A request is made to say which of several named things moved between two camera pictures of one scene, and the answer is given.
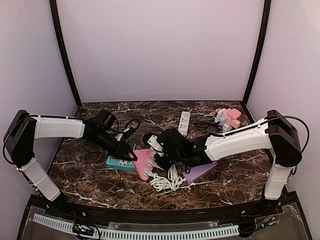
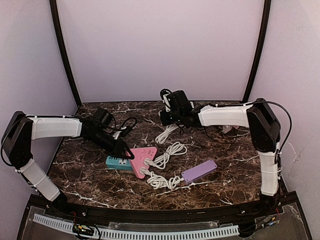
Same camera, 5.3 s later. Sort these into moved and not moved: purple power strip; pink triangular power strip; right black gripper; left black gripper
Moved: right black gripper
Not moved: pink triangular power strip; purple power strip; left black gripper
